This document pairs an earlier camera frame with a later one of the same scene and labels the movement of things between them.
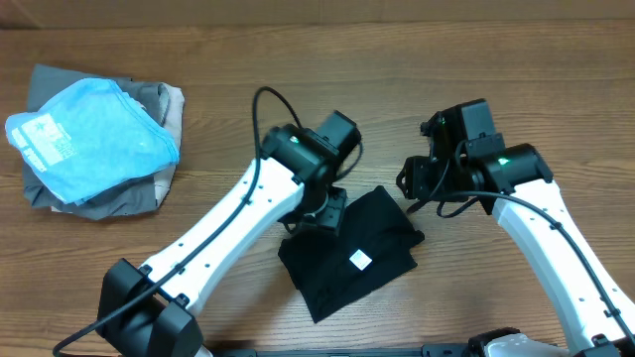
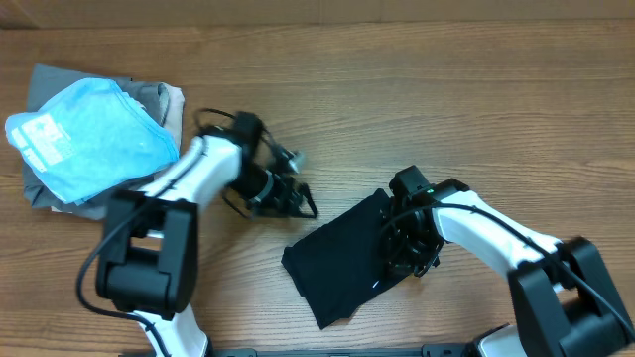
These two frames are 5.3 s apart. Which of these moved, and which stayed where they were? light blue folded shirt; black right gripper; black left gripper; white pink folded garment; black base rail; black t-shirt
Moved: black right gripper; black left gripper; black t-shirt
Stayed: black base rail; light blue folded shirt; white pink folded garment
